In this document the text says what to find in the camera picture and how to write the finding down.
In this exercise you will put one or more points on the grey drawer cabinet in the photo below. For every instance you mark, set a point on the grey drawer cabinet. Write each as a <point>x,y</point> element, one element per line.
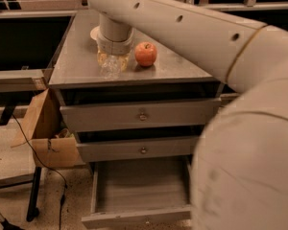
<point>77,80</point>

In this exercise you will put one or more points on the black table leg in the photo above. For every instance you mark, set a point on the black table leg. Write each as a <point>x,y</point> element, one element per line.
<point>33,211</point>

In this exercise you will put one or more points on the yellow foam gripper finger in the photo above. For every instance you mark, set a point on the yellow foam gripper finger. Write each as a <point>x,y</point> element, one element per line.
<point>102,58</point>
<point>124,61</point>

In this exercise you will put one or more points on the grey middle drawer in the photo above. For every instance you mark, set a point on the grey middle drawer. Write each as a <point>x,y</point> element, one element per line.
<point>137,149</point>

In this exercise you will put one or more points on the brown cardboard box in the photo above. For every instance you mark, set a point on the brown cardboard box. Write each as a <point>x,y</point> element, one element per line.
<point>41,127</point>

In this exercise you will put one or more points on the red apple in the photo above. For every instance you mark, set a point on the red apple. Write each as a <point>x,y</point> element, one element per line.
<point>145,53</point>

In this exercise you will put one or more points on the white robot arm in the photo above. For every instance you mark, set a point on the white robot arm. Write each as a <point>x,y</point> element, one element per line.
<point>239,177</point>

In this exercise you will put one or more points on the grey top drawer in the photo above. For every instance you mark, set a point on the grey top drawer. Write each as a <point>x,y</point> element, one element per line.
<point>115,116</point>

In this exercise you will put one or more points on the clear water bottle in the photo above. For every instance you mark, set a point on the clear water bottle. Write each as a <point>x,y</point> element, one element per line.
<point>110,67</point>

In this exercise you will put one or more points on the cream ceramic bowl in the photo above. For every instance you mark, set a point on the cream ceramic bowl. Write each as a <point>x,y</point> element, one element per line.
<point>94,32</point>

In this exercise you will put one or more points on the grey open bottom drawer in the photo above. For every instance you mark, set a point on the grey open bottom drawer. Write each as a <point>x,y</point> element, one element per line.
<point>151,190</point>

